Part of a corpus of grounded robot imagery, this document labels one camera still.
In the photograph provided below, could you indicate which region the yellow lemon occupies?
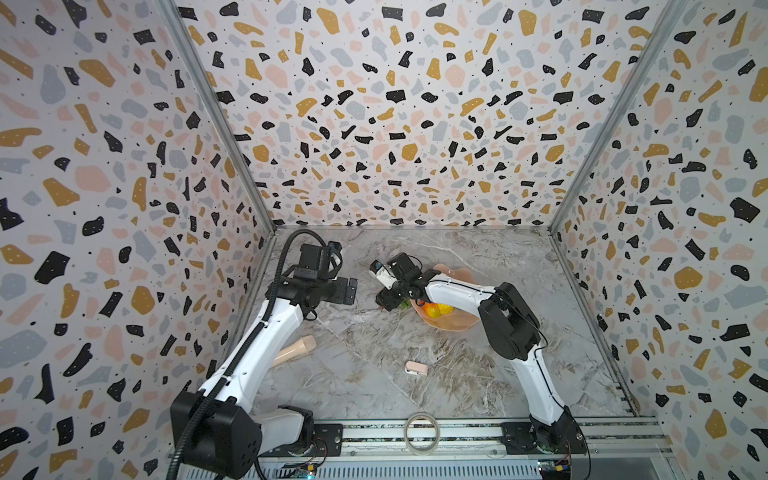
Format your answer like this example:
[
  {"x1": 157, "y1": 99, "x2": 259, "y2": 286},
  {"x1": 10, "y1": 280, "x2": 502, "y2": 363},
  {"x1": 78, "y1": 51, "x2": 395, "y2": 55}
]
[{"x1": 437, "y1": 304, "x2": 454, "y2": 315}]

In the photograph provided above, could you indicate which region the pink faceted fruit bowl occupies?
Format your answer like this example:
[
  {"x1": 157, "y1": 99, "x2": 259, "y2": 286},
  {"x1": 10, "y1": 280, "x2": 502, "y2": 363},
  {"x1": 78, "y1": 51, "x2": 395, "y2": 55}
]
[{"x1": 411, "y1": 264, "x2": 480, "y2": 332}]

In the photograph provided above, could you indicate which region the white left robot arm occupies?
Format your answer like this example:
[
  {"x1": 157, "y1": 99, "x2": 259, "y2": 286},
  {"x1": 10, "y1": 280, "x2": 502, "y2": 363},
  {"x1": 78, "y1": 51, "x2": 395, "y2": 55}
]
[{"x1": 166, "y1": 277, "x2": 358, "y2": 479}]

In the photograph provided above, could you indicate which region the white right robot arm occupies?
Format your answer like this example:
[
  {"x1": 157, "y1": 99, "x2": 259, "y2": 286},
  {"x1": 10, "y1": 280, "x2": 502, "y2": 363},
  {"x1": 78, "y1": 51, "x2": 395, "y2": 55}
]
[{"x1": 369, "y1": 253, "x2": 587, "y2": 454}]

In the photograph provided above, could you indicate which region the beige wooden pestle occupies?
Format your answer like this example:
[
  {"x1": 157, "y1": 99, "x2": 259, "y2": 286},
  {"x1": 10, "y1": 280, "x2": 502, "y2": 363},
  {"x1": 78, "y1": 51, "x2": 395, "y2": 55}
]
[{"x1": 272, "y1": 335, "x2": 317, "y2": 367}]

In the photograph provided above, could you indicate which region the small pink case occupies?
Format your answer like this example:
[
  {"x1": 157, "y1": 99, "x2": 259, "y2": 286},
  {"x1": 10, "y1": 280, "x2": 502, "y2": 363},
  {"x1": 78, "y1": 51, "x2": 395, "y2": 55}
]
[{"x1": 404, "y1": 361, "x2": 429, "y2": 376}]

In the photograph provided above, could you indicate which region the clear tape roll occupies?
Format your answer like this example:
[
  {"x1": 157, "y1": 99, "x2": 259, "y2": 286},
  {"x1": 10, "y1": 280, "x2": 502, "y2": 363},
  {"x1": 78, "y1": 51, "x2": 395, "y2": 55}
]
[{"x1": 403, "y1": 413, "x2": 441, "y2": 456}]

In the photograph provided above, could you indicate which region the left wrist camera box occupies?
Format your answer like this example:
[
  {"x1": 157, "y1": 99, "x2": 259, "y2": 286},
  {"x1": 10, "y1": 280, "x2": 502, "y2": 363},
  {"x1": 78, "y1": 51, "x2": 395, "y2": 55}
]
[{"x1": 294, "y1": 241, "x2": 343, "y2": 281}]

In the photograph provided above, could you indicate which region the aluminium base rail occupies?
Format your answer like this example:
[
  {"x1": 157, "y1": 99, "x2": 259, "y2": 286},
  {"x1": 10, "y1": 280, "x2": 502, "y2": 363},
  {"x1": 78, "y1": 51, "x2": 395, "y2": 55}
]
[{"x1": 261, "y1": 417, "x2": 684, "y2": 479}]

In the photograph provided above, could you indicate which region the black corrugated cable conduit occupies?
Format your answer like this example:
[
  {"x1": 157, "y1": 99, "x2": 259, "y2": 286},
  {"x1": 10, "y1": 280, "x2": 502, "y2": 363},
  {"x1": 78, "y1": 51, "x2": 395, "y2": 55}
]
[{"x1": 165, "y1": 227, "x2": 328, "y2": 480}]

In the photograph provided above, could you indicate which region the aluminium corner post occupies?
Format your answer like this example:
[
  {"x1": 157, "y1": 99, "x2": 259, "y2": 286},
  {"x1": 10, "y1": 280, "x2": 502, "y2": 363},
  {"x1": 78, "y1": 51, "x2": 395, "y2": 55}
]
[
  {"x1": 155, "y1": 0, "x2": 276, "y2": 237},
  {"x1": 548, "y1": 0, "x2": 686, "y2": 237}
]

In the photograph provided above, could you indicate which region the right aluminium corner post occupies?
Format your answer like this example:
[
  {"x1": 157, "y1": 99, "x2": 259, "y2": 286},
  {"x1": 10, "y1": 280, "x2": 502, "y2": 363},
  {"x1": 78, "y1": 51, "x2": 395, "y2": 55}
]
[{"x1": 548, "y1": 0, "x2": 686, "y2": 237}]

